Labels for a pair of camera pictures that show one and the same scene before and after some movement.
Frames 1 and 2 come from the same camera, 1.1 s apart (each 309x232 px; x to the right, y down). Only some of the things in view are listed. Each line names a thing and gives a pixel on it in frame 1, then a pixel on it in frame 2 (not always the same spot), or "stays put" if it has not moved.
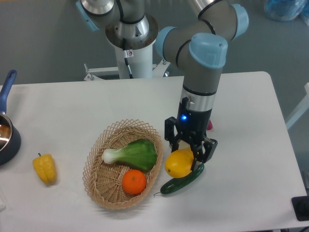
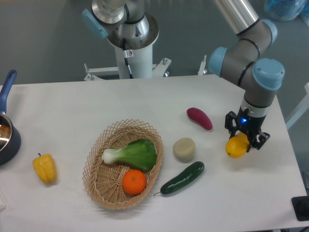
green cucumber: [175, 183] stays put
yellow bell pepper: [45, 166] stays put
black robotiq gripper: [193, 124] to [246, 123]
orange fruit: [133, 181] stays put
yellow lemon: [178, 163] to [237, 145]
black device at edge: [301, 205] stays put
